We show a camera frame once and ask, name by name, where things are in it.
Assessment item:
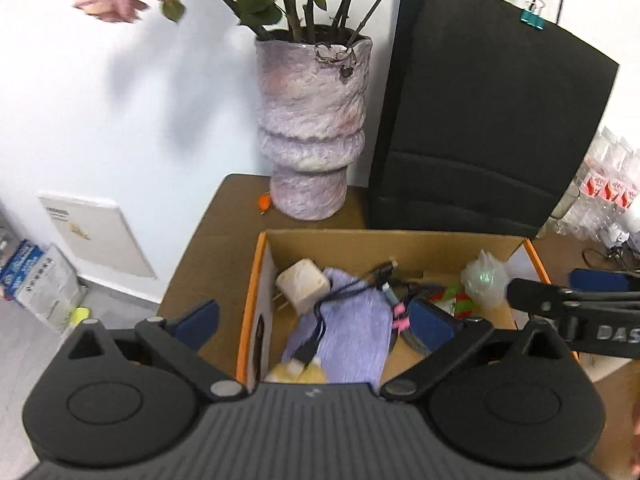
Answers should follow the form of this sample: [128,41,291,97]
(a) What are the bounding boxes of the white wall panel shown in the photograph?
[39,195,156,278]

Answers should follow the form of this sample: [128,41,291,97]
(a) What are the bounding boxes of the black paper bag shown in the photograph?
[368,0,618,237]

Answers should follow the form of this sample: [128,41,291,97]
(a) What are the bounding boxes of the black cable on table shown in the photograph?
[581,244,632,271]

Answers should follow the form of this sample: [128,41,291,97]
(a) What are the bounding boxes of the black usb cable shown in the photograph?
[288,257,402,365]

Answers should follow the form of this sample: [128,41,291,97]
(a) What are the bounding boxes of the teal binder clip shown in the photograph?
[520,0,546,30]

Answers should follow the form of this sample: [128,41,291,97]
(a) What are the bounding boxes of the purple ceramic vase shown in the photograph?
[255,37,373,221]

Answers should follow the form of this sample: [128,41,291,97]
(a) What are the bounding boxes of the red orange cardboard box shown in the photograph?
[234,230,552,388]

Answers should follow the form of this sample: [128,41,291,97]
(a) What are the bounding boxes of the blue white floor packages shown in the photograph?
[1,240,85,334]

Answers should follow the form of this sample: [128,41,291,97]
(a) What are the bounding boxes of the water bottle pack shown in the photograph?
[550,128,639,248]

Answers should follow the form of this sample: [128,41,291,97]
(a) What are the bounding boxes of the purple knitted hat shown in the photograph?
[280,262,395,389]

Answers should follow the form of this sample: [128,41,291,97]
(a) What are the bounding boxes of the white power adapter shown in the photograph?
[276,258,331,315]

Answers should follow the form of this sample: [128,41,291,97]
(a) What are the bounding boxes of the grey braided cable coil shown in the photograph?
[384,280,452,356]

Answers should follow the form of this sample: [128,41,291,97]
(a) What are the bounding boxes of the hamster plush toy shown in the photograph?
[265,361,328,385]

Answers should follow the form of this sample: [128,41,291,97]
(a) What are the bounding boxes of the iridescent white bagged item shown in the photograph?
[460,250,510,309]

